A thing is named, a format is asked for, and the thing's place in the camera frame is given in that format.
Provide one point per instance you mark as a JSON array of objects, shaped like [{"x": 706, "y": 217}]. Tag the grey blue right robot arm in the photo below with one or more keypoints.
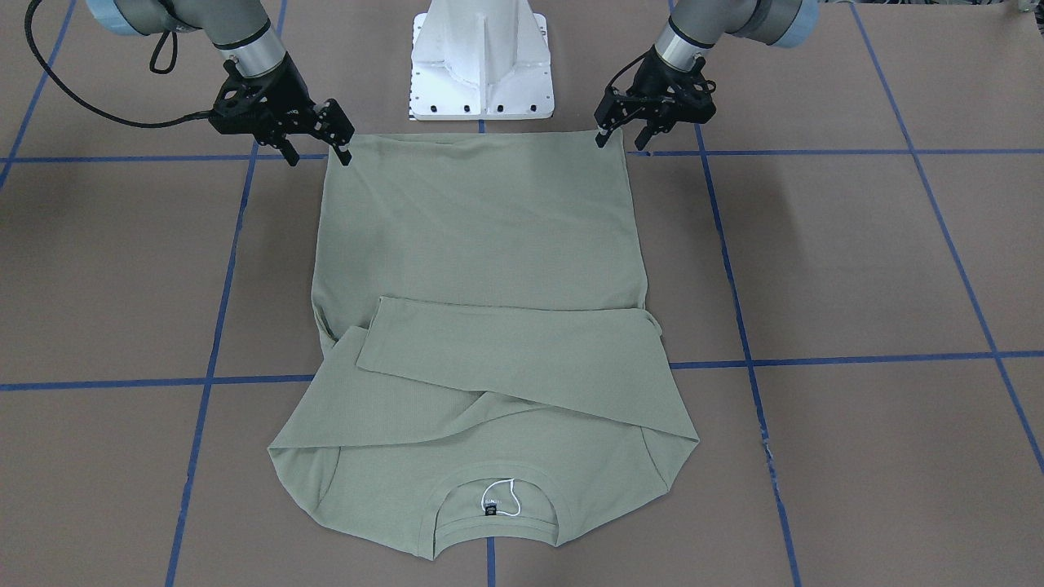
[{"x": 241, "y": 30}]

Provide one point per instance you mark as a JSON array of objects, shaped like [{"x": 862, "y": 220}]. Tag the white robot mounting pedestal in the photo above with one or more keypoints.
[{"x": 480, "y": 60}]

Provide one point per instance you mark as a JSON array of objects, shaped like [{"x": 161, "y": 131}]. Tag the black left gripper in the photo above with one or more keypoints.
[{"x": 662, "y": 78}]

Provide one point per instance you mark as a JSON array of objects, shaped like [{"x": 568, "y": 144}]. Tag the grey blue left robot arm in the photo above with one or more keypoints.
[{"x": 694, "y": 28}]

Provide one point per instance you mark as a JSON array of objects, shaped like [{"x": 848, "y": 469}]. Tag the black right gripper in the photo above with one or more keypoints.
[{"x": 287, "y": 88}]

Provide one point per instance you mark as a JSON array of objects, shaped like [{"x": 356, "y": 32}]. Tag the olive green long-sleeve shirt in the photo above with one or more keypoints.
[{"x": 490, "y": 367}]

